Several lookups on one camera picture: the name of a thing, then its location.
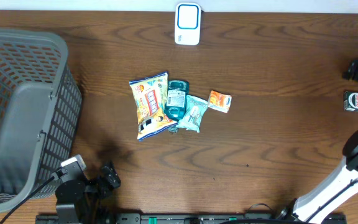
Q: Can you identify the white barcode scanner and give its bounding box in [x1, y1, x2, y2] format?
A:
[174, 2, 201, 45]

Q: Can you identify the green small box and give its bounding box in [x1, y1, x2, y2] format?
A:
[343, 91, 358, 113]

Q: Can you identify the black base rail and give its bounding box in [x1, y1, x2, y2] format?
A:
[35, 212, 347, 224]

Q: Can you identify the small white red packet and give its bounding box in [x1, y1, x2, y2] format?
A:
[208, 90, 232, 113]

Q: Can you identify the yellow snack bag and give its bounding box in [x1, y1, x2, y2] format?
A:
[129, 72, 178, 141]

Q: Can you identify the teal wet wipes pack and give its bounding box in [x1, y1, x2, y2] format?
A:
[177, 95, 208, 133]

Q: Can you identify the grey plastic shopping basket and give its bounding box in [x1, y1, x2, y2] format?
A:
[0, 29, 82, 213]

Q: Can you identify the teal mouthwash bottle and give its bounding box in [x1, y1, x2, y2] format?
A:
[164, 80, 189, 122]

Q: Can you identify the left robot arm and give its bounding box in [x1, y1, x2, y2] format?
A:
[54, 157, 121, 224]

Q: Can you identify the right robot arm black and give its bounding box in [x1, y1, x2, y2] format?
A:
[276, 58, 358, 223]

